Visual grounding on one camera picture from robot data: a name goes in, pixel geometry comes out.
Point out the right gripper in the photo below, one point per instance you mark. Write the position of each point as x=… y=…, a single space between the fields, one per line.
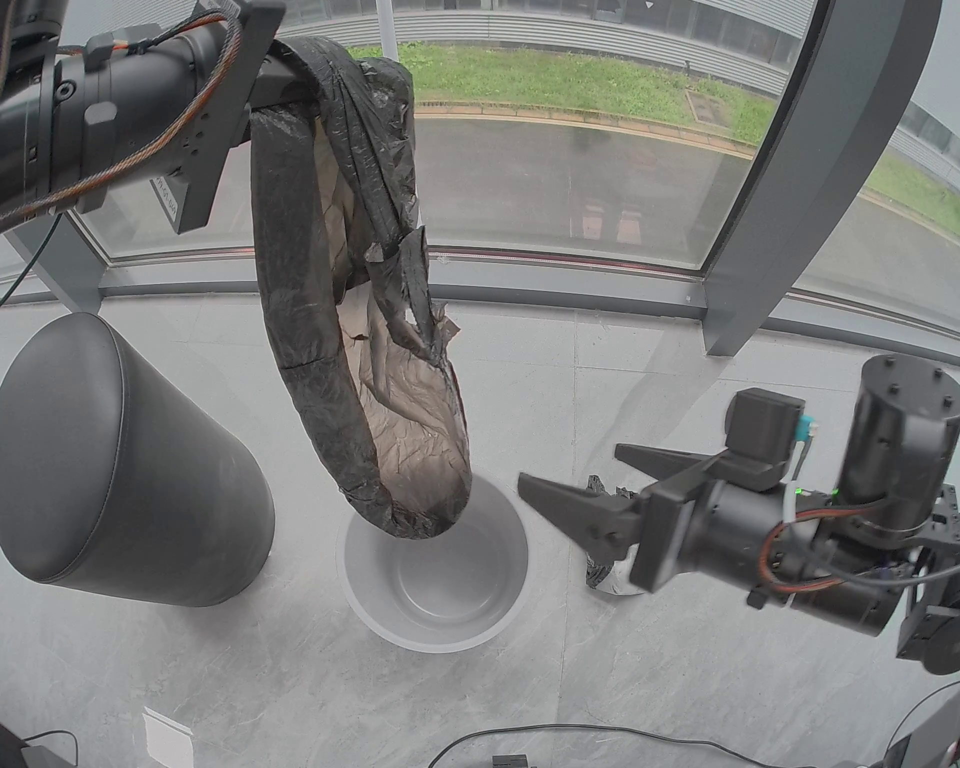
x=720 y=532

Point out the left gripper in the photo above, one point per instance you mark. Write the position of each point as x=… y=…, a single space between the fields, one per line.
x=142 y=97

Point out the black plastic bag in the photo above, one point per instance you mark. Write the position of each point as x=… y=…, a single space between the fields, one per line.
x=300 y=315

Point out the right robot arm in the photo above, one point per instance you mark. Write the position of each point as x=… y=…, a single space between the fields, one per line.
x=900 y=435

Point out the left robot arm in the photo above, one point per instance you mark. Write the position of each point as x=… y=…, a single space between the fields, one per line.
x=19 y=127

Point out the crumpled black plastic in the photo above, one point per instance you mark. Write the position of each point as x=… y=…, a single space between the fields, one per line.
x=600 y=576

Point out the white trash bin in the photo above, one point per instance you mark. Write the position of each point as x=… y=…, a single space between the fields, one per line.
x=439 y=600

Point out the window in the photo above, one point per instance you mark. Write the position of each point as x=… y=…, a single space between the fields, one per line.
x=570 y=150

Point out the dark grey round chair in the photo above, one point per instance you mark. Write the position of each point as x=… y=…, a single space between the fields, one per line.
x=120 y=465

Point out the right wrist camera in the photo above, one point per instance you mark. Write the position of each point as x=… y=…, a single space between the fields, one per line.
x=761 y=424

